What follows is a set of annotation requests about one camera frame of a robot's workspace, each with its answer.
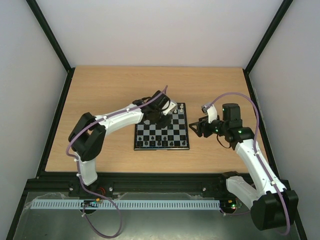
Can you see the black grey chess board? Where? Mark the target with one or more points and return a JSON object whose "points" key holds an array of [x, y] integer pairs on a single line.
{"points": [[173, 137]]}

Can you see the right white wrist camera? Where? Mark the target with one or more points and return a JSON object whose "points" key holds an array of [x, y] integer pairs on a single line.
{"points": [[210, 111]]}

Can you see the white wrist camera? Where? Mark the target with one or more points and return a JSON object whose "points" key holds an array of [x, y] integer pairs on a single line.
{"points": [[210, 111], [169, 107]]}

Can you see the white slotted cable duct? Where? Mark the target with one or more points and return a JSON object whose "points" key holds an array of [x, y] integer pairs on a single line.
{"points": [[77, 204]]}

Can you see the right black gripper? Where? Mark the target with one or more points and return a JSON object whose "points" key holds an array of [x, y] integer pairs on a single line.
{"points": [[203, 128]]}

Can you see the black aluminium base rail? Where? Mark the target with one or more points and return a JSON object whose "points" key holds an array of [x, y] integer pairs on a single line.
{"points": [[208, 185]]}

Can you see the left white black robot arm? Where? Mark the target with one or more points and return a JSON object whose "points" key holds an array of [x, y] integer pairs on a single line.
{"points": [[87, 138]]}

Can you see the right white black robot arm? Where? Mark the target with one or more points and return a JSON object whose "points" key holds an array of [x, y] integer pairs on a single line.
{"points": [[270, 203]]}

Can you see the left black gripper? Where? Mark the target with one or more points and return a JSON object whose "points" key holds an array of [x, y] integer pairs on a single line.
{"points": [[165, 123]]}

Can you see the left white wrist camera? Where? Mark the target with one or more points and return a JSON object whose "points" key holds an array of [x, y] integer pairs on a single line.
{"points": [[169, 107]]}

